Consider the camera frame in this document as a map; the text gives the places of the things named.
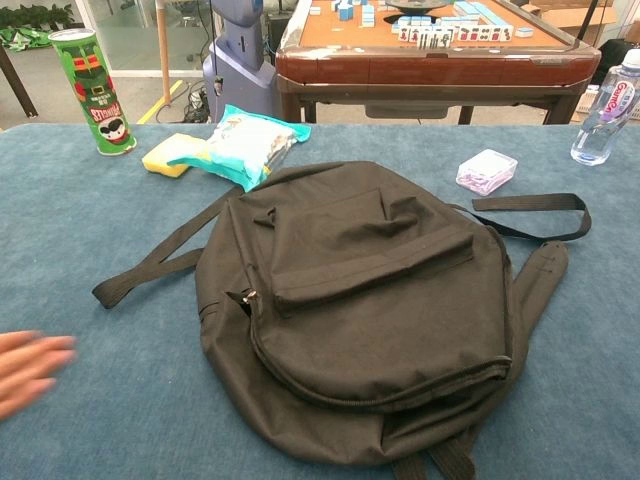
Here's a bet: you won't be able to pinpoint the yellow sponge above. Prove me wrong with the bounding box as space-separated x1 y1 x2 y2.
141 132 210 180

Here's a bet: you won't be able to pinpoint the black floor cable bundle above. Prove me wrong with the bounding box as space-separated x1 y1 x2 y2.
182 82 211 124

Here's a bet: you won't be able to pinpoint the black fabric backpack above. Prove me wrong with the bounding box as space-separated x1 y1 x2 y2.
91 159 593 480

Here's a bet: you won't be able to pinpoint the dark table leg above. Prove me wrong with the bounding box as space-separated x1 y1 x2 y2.
0 44 39 120

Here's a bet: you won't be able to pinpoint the blue felt table cover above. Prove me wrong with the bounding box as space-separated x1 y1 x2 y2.
0 122 640 480

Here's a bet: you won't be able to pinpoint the green potted plants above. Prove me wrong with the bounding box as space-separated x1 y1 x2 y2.
0 3 76 31

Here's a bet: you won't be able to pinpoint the brown mahjong table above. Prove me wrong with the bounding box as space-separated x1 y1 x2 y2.
274 0 603 126

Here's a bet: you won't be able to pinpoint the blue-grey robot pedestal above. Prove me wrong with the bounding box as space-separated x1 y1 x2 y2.
202 0 284 124

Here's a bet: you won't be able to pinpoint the teal snack packet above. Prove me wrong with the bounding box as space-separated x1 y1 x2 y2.
167 103 312 194

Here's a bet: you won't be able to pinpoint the clear plastic water bottle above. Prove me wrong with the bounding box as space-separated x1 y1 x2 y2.
570 48 640 167

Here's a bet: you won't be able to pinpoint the clear box of purple clips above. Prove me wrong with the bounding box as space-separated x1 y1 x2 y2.
455 148 519 196

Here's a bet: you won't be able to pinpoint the bare human hand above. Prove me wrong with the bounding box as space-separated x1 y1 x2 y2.
0 329 79 421

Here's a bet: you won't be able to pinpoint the light wooden pole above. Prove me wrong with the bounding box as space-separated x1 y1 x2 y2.
155 0 174 105

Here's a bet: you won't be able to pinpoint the green Pringles can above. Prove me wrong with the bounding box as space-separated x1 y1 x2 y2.
48 28 138 157

